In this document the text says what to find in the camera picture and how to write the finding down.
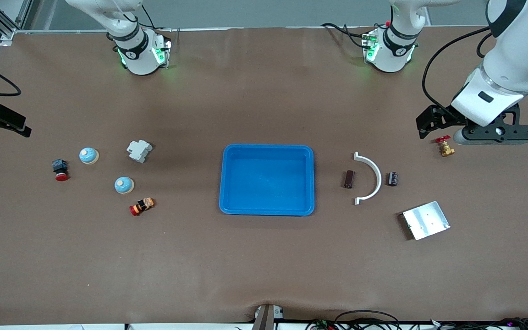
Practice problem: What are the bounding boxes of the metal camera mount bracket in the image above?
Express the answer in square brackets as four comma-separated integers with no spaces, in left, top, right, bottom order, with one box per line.
[251,303,286,330]

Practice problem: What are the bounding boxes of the black left base cable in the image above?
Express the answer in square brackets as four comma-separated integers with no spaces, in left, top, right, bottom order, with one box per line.
[321,22,372,49]

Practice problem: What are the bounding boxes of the white circuit breaker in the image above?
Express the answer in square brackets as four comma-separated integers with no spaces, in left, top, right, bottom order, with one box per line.
[126,139,154,164]

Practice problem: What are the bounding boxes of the black looped cable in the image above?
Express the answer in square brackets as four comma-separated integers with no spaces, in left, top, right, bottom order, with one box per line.
[334,310,402,330]

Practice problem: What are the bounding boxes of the white curved plastic bracket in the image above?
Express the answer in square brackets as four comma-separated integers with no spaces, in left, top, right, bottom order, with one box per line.
[353,152,382,205]

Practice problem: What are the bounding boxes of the blue plastic tray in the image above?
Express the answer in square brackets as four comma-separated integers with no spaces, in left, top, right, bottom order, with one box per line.
[219,144,315,216]

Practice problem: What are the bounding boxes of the red mushroom push button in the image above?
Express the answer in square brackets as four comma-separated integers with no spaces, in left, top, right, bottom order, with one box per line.
[52,159,70,182]

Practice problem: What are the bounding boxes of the silver metal plate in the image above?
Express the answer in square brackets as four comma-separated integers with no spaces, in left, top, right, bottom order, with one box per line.
[401,201,451,241]

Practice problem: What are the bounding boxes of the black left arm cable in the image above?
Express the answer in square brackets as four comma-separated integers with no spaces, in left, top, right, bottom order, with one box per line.
[422,27,494,121]

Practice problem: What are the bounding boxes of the coloured wire bundle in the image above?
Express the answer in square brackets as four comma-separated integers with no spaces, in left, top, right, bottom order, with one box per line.
[305,319,338,330]

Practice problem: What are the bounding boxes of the brass valve red handle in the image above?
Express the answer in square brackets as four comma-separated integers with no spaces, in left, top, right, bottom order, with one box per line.
[434,136,456,158]

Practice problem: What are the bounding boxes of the black cable bundle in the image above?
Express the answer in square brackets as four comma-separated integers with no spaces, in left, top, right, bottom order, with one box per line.
[429,316,528,330]

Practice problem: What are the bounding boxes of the black base cable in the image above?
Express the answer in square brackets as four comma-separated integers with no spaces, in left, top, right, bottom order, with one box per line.
[321,22,372,49]
[126,0,173,44]

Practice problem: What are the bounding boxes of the aluminium frame profile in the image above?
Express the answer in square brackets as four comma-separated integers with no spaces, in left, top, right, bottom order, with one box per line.
[0,0,33,41]

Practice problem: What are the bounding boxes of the black right base cable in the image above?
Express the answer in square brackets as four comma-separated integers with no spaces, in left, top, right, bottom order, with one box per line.
[126,0,173,44]

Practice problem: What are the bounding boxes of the blue dome call bell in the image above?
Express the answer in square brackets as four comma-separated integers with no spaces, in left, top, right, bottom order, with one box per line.
[79,147,100,165]
[114,176,135,195]

